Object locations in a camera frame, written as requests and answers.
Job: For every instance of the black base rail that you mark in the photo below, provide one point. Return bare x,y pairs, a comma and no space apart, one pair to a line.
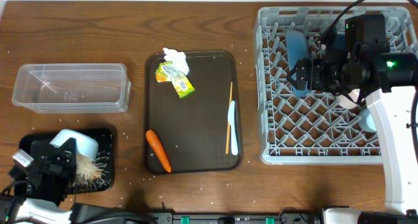
228,218

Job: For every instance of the light blue plastic knife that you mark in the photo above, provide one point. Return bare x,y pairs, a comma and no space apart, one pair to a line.
231,120

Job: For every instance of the light blue cup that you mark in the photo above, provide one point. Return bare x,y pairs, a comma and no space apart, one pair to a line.
366,122

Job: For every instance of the dark blue plate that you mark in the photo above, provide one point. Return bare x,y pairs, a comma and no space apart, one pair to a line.
297,49

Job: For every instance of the light blue rice bowl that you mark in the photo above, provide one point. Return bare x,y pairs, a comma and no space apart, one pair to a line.
85,145

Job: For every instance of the clear plastic bin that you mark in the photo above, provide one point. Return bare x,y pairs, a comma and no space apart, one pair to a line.
72,88

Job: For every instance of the green snack wrapper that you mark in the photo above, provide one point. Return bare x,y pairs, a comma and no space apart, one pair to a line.
166,72

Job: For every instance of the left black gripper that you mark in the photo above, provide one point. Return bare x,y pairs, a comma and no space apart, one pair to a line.
51,166

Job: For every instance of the orange carrot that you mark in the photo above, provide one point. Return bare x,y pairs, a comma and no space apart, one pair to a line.
155,143

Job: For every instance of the black waste tray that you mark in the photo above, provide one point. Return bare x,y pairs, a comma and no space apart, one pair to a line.
106,147

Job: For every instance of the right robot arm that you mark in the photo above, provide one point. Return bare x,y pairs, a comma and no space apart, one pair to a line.
387,83

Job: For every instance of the grey plastic dishwasher rack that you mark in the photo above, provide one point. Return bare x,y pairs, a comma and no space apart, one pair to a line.
313,128

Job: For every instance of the spilled white rice pile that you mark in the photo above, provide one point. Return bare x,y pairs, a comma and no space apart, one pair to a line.
91,174

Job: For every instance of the pink cup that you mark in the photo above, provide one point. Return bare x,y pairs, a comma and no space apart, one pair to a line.
344,102

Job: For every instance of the white tissue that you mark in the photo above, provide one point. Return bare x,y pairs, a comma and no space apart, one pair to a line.
177,58

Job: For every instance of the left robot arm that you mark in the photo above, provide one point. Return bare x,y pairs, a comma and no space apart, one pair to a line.
23,209

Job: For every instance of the dark brown serving tray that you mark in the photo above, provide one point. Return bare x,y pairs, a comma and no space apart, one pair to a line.
193,129

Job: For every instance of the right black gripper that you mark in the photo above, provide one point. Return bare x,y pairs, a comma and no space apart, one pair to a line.
315,66

